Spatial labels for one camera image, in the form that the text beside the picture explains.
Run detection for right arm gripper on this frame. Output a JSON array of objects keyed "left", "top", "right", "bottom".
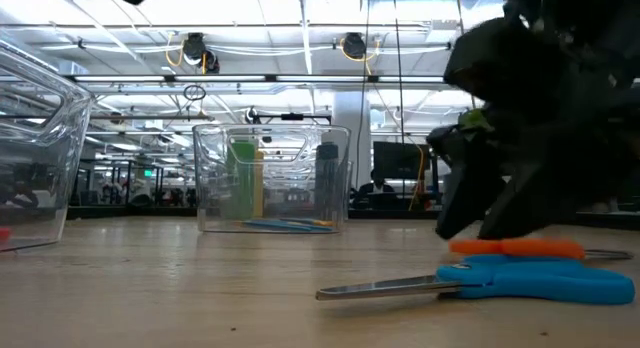
[{"left": 427, "top": 17, "right": 640, "bottom": 241}]

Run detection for orange-handled scissors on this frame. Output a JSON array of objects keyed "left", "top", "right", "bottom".
[{"left": 448, "top": 237, "right": 634, "bottom": 262}]

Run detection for grey paint bottle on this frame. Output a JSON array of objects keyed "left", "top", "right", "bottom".
[{"left": 314, "top": 141, "right": 340, "bottom": 220}]

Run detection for yellow paint bottle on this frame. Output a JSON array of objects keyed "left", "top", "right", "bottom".
[{"left": 252, "top": 150, "right": 265, "bottom": 219}]

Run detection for green paint bottle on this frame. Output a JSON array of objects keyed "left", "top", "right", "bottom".
[{"left": 227, "top": 140, "right": 259, "bottom": 220}]

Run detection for black flat monitor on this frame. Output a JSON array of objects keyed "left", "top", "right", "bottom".
[{"left": 372, "top": 140, "right": 433, "bottom": 182}]

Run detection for clear plastic bin left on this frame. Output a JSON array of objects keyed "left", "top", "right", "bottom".
[{"left": 64, "top": 205, "right": 640, "bottom": 233}]

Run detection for person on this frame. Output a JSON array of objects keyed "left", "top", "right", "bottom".
[{"left": 351, "top": 168, "right": 401, "bottom": 212}]

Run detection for clear plastic storage bin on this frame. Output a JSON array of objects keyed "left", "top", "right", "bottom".
[
  {"left": 192, "top": 123, "right": 353, "bottom": 235},
  {"left": 219, "top": 137, "right": 354, "bottom": 222},
  {"left": 0, "top": 30, "right": 96, "bottom": 253}
]

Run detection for yellow hanging cable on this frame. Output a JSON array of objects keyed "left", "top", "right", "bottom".
[{"left": 364, "top": 57, "right": 426, "bottom": 212}]

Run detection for blue-handled scissors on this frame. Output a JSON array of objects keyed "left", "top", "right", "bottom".
[{"left": 314, "top": 254, "right": 636, "bottom": 307}]

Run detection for black ceiling cable reel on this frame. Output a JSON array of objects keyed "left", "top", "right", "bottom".
[
  {"left": 341, "top": 31, "right": 369, "bottom": 61},
  {"left": 181, "top": 31, "right": 222, "bottom": 75}
]

